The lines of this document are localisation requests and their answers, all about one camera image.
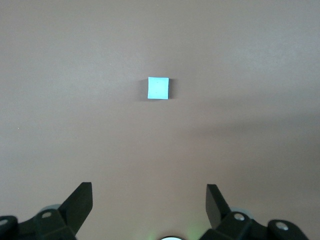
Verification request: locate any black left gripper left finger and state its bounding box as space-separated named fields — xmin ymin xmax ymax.
xmin=0 ymin=181 xmax=94 ymax=240

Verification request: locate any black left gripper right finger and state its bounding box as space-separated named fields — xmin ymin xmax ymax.
xmin=199 ymin=184 xmax=309 ymax=240

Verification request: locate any light blue foam block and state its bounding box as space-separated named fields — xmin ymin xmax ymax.
xmin=146 ymin=76 xmax=171 ymax=100

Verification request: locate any brown table cloth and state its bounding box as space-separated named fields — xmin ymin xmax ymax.
xmin=0 ymin=0 xmax=320 ymax=240

